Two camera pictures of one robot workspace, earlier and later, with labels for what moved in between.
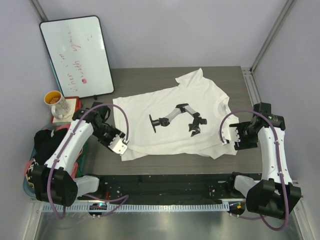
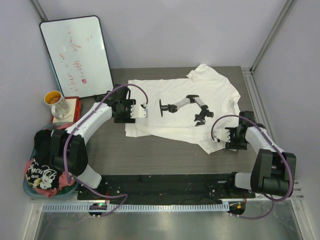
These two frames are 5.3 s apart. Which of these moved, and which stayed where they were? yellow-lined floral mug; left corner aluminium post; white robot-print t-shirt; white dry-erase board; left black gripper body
Moved: left black gripper body; white robot-print t-shirt
Stayed: white dry-erase board; left corner aluminium post; yellow-lined floral mug
